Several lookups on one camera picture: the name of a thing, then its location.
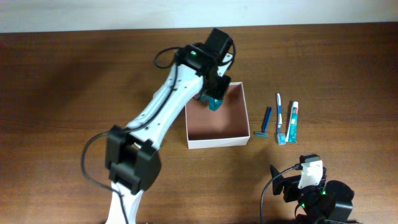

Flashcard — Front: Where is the teal mouthwash bottle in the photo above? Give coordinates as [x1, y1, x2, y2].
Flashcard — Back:
[200, 94, 223, 111]

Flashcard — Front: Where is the white square cardboard box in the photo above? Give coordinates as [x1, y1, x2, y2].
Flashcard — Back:
[185, 82, 251, 149]

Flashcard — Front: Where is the blue disposable razor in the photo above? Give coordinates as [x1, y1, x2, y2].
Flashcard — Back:
[254, 106, 272, 138]

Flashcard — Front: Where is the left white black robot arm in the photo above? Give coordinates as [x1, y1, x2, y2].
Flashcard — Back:
[105, 29, 236, 223]

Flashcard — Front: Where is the teal white toothpaste tube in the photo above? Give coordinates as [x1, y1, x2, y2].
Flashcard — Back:
[286, 101, 299, 143]

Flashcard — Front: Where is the blue white toothbrush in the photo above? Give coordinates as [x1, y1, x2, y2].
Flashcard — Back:
[276, 93, 286, 145]

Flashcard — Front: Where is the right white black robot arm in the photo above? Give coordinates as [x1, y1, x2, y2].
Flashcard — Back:
[270, 166, 354, 224]

